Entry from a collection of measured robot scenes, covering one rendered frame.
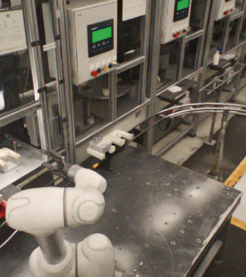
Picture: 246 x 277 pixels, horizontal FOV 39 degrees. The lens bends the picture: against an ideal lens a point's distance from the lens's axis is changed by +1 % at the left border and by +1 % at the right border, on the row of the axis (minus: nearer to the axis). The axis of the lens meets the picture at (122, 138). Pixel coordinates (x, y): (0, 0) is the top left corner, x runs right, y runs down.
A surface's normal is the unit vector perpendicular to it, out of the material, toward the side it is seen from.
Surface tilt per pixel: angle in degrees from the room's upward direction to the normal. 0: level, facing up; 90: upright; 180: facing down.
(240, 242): 0
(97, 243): 6
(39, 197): 20
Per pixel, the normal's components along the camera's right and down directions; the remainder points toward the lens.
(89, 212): 0.26, 0.03
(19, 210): -0.17, -0.22
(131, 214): 0.02, -0.85
